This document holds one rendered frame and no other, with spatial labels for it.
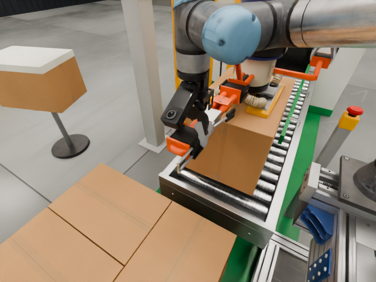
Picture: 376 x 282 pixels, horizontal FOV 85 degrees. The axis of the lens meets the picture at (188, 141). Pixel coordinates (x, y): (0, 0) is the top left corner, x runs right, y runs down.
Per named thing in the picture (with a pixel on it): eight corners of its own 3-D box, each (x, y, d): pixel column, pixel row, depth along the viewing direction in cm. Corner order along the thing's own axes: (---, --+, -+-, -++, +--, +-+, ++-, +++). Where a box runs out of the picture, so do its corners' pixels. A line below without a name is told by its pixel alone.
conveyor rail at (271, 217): (308, 83, 266) (314, 69, 253) (313, 84, 264) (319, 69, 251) (256, 240, 116) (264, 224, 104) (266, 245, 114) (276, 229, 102)
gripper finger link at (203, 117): (213, 132, 52) (203, 101, 48) (210, 136, 51) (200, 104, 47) (198, 132, 55) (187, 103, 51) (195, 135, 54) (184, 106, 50)
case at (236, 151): (223, 116, 160) (230, 66, 133) (276, 132, 145) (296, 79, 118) (185, 167, 121) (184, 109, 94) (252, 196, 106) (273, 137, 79)
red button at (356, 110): (344, 109, 109) (348, 103, 107) (360, 113, 107) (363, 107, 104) (344, 116, 105) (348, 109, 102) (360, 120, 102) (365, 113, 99)
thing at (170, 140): (182, 134, 64) (182, 121, 61) (203, 142, 62) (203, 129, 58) (167, 150, 59) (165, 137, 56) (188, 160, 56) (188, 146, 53)
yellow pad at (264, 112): (266, 83, 115) (268, 74, 111) (284, 87, 111) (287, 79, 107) (245, 112, 93) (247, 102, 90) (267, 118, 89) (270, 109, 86)
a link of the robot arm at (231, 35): (289, 5, 29) (242, -4, 36) (221, 11, 25) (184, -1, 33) (273, 61, 34) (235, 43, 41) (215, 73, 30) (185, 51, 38)
